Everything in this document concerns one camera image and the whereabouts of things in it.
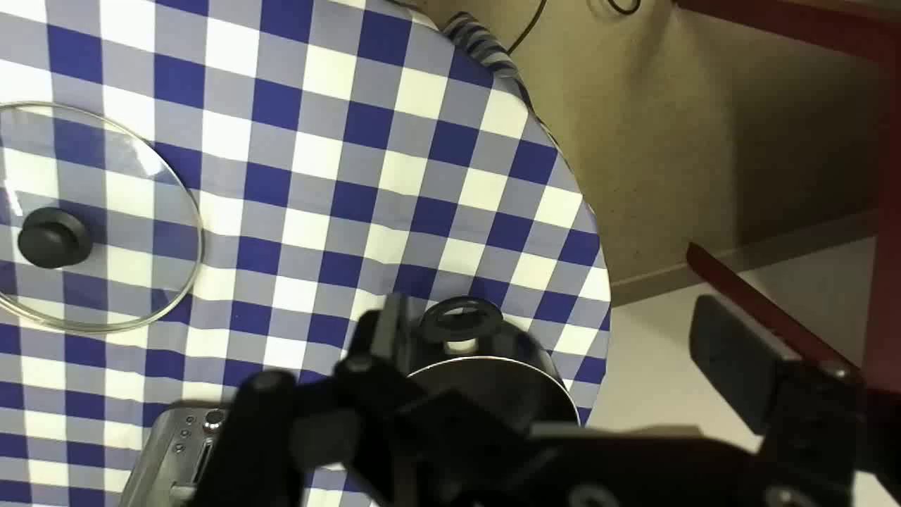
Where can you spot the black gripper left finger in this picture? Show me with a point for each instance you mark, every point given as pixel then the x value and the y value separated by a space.
pixel 309 441

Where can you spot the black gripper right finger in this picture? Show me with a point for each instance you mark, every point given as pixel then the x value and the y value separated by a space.
pixel 806 423

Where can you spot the silver toaster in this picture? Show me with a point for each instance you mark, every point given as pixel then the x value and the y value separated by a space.
pixel 173 455

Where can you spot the black cooking pot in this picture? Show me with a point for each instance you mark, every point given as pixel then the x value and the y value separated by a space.
pixel 506 384

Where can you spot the desk with red front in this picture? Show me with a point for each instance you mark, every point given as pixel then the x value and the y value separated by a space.
pixel 887 188

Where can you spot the glass lid with black knob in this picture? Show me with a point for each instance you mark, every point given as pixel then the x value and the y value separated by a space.
pixel 102 226

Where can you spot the blue white checkered tablecloth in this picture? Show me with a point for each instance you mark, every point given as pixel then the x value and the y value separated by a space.
pixel 319 141

